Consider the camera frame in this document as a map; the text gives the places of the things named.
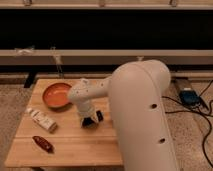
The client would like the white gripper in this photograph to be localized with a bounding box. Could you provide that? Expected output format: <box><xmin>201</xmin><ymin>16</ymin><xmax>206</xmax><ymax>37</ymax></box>
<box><xmin>76</xmin><ymin>99</ymin><xmax>105</xmax><ymax>128</ymax></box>

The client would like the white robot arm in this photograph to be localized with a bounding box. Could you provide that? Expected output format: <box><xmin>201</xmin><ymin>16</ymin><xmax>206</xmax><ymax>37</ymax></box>
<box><xmin>68</xmin><ymin>60</ymin><xmax>179</xmax><ymax>171</ymax></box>

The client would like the orange bowl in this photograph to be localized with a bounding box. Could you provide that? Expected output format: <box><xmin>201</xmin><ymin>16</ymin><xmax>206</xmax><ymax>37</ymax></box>
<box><xmin>42</xmin><ymin>82</ymin><xmax>71</xmax><ymax>108</ymax></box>

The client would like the white bottle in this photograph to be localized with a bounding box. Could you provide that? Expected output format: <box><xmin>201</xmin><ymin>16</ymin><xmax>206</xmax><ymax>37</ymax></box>
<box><xmin>26</xmin><ymin>108</ymin><xmax>58</xmax><ymax>133</ymax></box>

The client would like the red-brown snack packet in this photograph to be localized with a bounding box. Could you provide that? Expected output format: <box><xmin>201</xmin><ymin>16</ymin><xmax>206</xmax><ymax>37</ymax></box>
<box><xmin>32</xmin><ymin>136</ymin><xmax>54</xmax><ymax>153</ymax></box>

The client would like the blue power device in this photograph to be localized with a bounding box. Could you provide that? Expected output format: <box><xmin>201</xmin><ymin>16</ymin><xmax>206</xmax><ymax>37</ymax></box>
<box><xmin>179</xmin><ymin>90</ymin><xmax>200</xmax><ymax>106</ymax></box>

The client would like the black cable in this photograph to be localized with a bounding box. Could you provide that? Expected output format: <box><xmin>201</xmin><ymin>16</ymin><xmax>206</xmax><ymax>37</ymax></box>
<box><xmin>162</xmin><ymin>79</ymin><xmax>213</xmax><ymax>168</ymax></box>

